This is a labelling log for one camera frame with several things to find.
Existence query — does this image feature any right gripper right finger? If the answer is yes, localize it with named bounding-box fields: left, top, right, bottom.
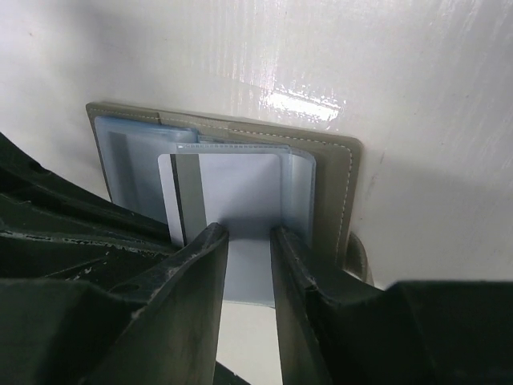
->
left=270, top=227, right=512, bottom=384

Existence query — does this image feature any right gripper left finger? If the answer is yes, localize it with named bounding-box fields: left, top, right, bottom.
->
left=1, top=224, right=228, bottom=384

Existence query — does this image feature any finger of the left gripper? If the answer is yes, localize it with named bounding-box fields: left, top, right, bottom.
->
left=1, top=136, right=178, bottom=281

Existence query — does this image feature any grey card holder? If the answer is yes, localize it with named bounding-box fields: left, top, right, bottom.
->
left=86, top=103, right=371, bottom=300

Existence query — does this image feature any white card with stripe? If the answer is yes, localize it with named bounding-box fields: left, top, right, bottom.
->
left=158, top=153, right=281, bottom=307

